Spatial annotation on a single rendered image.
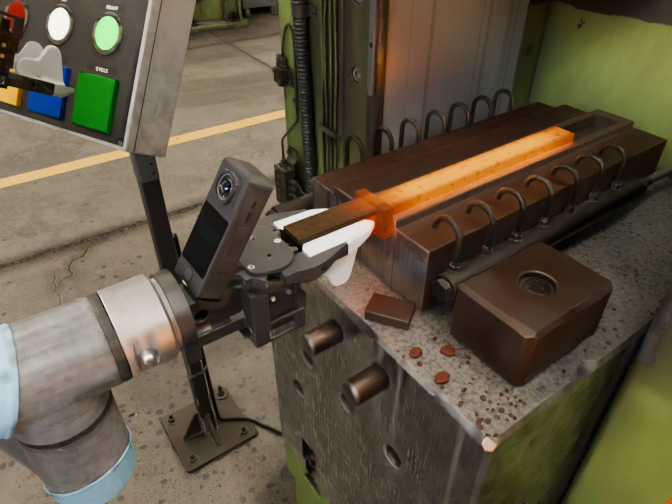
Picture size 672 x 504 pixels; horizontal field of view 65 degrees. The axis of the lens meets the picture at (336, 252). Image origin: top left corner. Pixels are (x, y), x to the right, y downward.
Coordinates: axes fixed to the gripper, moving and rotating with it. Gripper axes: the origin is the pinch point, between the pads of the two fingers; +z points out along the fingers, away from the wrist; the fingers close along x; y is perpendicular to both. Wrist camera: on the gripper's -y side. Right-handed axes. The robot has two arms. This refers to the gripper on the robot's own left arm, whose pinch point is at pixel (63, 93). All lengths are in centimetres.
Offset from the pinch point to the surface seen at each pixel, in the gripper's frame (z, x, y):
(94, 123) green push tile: 4.5, -1.2, -2.9
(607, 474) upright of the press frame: 17, -76, -26
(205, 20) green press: 344, 292, 89
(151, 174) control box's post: 25.6, 7.5, -10.7
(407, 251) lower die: 1, -51, -6
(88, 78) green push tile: 4.5, 1.4, 2.9
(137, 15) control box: 5.3, -4.9, 12.4
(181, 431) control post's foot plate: 62, 15, -83
